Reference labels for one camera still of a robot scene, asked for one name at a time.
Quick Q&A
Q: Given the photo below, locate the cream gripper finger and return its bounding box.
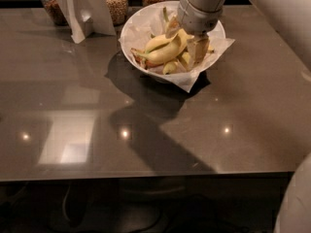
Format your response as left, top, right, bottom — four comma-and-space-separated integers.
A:
187, 35, 210, 69
165, 16, 180, 38

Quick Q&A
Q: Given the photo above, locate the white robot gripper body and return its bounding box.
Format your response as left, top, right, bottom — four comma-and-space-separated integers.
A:
177, 0, 222, 35

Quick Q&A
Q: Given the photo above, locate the large yellow top banana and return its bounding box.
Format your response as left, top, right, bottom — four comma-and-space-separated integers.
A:
142, 29, 190, 66

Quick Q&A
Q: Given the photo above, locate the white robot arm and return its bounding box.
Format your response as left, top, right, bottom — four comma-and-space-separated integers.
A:
168, 0, 311, 233

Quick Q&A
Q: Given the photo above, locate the small yellow banana right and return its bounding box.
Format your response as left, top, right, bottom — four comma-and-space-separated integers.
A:
179, 51, 190, 70

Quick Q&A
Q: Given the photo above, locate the small yellow banana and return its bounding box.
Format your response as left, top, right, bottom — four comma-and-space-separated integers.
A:
179, 51, 190, 70
162, 60, 178, 75

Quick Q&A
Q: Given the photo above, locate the yellow banana across middle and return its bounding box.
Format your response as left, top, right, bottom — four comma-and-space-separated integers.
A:
145, 34, 175, 53

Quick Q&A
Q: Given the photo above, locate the white bowl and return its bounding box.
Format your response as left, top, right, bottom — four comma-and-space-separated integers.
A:
120, 1, 229, 83

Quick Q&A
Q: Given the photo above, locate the small yellow banana left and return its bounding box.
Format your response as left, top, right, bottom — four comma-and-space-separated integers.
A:
162, 60, 178, 75

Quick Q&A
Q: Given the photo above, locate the middle glass jar with grains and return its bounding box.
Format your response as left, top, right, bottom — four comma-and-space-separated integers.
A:
106, 0, 128, 25

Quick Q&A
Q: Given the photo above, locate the white folded paper stand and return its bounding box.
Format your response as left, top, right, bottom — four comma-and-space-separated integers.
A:
56, 0, 116, 44

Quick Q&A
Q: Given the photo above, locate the left glass jar with nuts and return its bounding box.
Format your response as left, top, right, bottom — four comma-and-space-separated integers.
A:
41, 0, 68, 26

